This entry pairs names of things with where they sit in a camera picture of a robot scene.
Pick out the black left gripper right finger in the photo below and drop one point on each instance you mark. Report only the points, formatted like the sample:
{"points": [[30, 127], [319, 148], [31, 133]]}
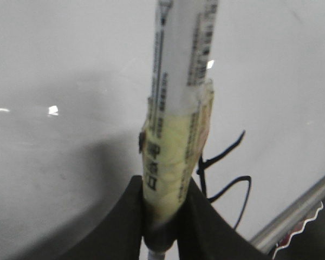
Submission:
{"points": [[203, 234]]}

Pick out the white taped whiteboard marker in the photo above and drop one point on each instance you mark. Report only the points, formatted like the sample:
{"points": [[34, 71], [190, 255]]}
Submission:
{"points": [[178, 117]]}

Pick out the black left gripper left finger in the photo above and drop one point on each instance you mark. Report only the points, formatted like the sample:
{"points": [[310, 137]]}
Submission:
{"points": [[119, 235]]}

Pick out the whiteboard with aluminium frame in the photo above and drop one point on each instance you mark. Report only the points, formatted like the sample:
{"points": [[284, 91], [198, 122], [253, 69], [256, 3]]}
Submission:
{"points": [[74, 81]]}

